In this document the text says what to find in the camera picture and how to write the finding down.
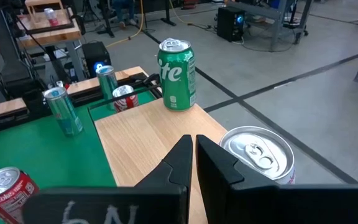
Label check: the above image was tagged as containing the wooden shelf black metal frame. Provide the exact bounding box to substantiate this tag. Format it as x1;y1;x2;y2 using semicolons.
87;82;229;224

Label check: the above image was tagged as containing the white pink soda can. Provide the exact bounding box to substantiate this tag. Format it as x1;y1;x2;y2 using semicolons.
219;126;296;185

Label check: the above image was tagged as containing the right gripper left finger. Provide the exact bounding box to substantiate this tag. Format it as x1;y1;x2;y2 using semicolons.
22;134;194;224

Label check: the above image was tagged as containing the person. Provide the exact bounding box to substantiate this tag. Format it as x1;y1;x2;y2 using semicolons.
112;0;138;30

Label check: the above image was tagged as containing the red Coca-Cola can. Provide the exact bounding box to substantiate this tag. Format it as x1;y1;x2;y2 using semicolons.
0;166;40;224
112;84;140;113

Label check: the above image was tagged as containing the black stand foot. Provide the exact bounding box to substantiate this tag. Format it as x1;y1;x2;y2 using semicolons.
96;0;116;39
160;0;177;27

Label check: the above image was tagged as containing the blue slim energy drink can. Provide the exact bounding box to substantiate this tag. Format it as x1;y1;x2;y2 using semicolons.
95;65;119;110
44;86;85;138

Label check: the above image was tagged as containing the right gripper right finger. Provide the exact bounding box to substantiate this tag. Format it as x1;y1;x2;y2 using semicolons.
195;134;358;224

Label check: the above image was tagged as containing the wooden workstation table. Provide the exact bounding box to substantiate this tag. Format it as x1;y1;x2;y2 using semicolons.
0;8;83;57

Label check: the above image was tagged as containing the green Sprite can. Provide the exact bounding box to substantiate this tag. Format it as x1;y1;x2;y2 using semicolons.
157;37;198;112

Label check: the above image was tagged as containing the green table mat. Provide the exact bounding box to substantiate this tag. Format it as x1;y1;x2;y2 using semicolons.
0;90;158;224

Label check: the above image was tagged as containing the small wooden shelf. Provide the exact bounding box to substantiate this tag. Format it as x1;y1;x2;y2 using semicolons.
24;0;65;24

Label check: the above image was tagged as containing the red white can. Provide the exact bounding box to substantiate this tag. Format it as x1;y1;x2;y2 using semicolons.
44;7;60;27

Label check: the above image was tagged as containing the long yellow cable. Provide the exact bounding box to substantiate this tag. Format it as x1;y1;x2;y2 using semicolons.
106;0;195;49

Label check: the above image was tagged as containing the black computer tower blue light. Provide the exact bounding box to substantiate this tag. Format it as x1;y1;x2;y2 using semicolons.
216;6;246;43
81;41;112;78

